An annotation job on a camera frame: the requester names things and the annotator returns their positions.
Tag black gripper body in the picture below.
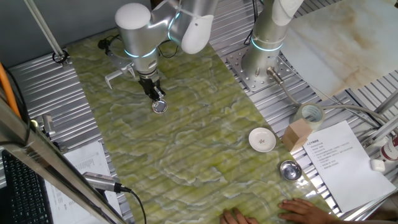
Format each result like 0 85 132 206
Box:
138 77 166 99

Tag white ceramic saucer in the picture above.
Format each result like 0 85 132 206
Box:
248 126 277 153

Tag person's right forearm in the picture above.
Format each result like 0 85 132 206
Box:
326 217 398 224

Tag person's left hand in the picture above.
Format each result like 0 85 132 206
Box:
220 207 259 224

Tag person's right hand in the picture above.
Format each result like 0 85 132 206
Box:
277 198 331 224

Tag green marble pattern mat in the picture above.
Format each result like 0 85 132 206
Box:
67 27 332 224

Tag printed list paper sheet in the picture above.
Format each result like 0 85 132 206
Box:
45 141 124 224

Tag small grey device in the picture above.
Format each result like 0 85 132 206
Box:
42 113 57 138

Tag metal pole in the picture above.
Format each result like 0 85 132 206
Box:
24 0 70 66

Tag wooden block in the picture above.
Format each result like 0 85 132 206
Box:
281 118 313 152

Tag round steel bowl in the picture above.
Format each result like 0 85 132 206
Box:
279 160 303 182

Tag clear tape roll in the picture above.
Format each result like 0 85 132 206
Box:
294 102 326 131

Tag black keyboard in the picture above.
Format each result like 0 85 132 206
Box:
1 149 53 224

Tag white marble board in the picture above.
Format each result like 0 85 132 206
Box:
279 0 398 102

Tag white instruction paper sheet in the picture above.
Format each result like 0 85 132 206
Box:
303 120 397 214

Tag white earbud case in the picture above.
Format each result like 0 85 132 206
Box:
369 159 386 172

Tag white bottle red label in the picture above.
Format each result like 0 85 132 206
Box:
379 135 398 162

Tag black gripper cable bundle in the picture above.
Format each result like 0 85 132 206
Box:
157 43 180 59

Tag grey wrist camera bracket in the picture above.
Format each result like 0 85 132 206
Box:
106 49 137 78

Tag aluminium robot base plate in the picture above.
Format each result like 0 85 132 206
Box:
226 46 295 93

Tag black ring clamp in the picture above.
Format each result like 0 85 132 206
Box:
52 49 70 65

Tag black camera cable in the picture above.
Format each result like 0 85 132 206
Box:
119 185 147 224

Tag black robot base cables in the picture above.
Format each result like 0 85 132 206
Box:
244 0 261 46

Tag grey flexible conduit hose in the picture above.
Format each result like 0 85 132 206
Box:
266 67 389 124

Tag steel frame beam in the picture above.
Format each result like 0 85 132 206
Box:
0 99 127 224

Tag orange cable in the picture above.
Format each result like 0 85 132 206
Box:
0 60 22 119

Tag aluminium frame bar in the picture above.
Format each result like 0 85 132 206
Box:
362 114 398 149
374 90 398 115

